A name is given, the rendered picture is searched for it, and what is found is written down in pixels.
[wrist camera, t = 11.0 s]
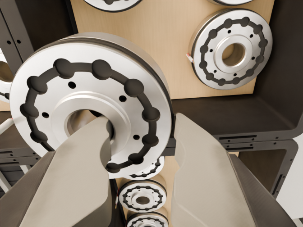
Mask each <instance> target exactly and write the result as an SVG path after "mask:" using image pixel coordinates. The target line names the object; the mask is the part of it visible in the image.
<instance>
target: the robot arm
mask: <svg viewBox="0 0 303 227"><path fill-rule="evenodd" d="M113 135H114V128H113V125H112V124H111V122H110V121H109V119H108V118H107V117H105V116H104V115H103V114H102V115H101V116H99V117H98V118H96V119H94V120H93V121H91V122H90V123H88V124H87V125H85V126H84V127H82V128H81V129H79V130H78V131H76V132H75V133H74V134H72V135H71V136H70V137H69V138H68V139H66V140H65V141H64V142H63V143H62V144H61V145H60V146H59V147H58V148H57V149H56V150H55V151H52V152H47V153H46V154H45V155H44V156H43V157H42V158H41V159H40V160H39V161H38V162H37V163H36V164H35V165H34V166H33V167H32V168H31V169H30V170H29V171H28V172H27V173H25V174H24V175H23V176H22V177H21V178H20V179H19V180H18V181H17V182H16V183H15V184H14V185H13V186H12V187H11V188H10V189H9V190H8V191H7V192H6V193H5V194H4V195H3V196H2V197H1V198H0V227H108V226H109V224H110V222H111V214H112V196H111V189H110V179H109V174H108V172H107V170H106V169H105V167H106V165H107V163H108V162H109V160H110V159H111V148H110V140H111V138H112V137H113ZM172 136H174V138H175V139H176V149H175V156H174V158H175V160H176V162H177V163H178V165H179V167H180V169H179V170H178V171H177V172H176V173H175V175H174V184H173V191H172V197H171V215H170V220H171V223H172V225H173V227H297V226H296V224H295V223H294V221H293V220H292V219H291V217H290V216H289V215H288V214H287V212H286V211H285V210H284V209H283V208H282V206H281V205H280V204H279V203H278V202H277V201H276V199H275V198H274V197H273V196H272V195H271V194H270V193H269V191H268V190H267V189H266V188H265V187H264V186H263V185H262V184H261V183H260V182H259V180H258V179H257V178H256V177H255V176H254V175H253V174H252V172H251V171H250V170H249V169H248V168H247V167H246V166H245V165H244V163H243V162H242V161H241V160H240V159H239V158H238V157H237V155H236V154H229V153H228V151H227V150H226V149H225V148H224V147H223V146H222V145H221V143H220V142H219V141H218V140H217V139H215V138H214V137H213V136H212V135H211V134H209V133H208V132H207V131H205V130H204V129H203V128H201V127H200V126H199V125H197V124H196V123H194V122H193V121H192V120H190V119H189V118H188V117H186V116H185V115H183V114H182V113H173V126H172Z"/></svg>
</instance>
